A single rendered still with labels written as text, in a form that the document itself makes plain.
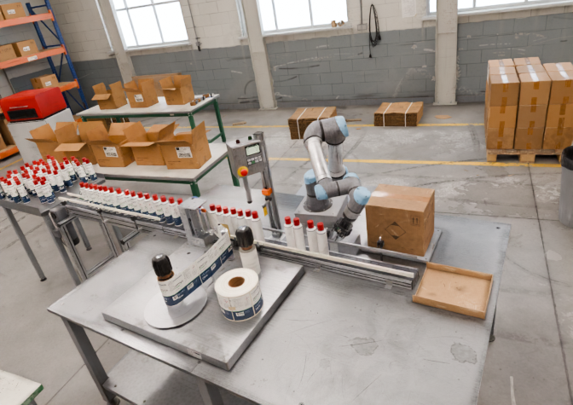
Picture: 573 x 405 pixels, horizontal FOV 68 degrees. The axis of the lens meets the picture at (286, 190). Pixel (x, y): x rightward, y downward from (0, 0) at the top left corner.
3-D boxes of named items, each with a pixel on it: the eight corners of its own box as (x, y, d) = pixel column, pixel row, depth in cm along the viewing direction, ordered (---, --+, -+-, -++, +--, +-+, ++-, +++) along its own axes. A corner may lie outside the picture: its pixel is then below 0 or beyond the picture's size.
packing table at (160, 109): (93, 159, 701) (75, 114, 666) (125, 141, 765) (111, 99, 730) (203, 163, 612) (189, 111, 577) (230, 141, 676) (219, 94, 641)
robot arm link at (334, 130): (321, 178, 267) (316, 115, 224) (344, 173, 267) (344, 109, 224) (326, 193, 260) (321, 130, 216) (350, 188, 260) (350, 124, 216)
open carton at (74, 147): (59, 170, 441) (44, 136, 424) (88, 153, 477) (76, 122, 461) (88, 170, 428) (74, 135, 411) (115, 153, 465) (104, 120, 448)
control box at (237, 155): (232, 174, 237) (225, 142, 228) (260, 164, 242) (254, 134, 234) (238, 180, 229) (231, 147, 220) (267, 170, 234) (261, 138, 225)
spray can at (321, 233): (317, 257, 223) (313, 225, 214) (321, 252, 227) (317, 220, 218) (327, 260, 221) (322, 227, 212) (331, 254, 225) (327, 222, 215)
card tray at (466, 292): (412, 302, 192) (412, 295, 190) (426, 268, 211) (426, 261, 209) (484, 319, 177) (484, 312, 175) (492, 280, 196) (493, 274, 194)
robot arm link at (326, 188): (297, 120, 223) (316, 192, 194) (316, 115, 224) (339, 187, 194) (298, 135, 233) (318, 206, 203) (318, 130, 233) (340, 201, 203)
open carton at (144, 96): (124, 110, 639) (116, 85, 623) (143, 101, 672) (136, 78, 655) (143, 110, 622) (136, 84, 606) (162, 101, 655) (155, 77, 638)
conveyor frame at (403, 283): (163, 233, 282) (161, 227, 280) (175, 224, 290) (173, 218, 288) (412, 290, 199) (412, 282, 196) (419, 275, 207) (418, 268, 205)
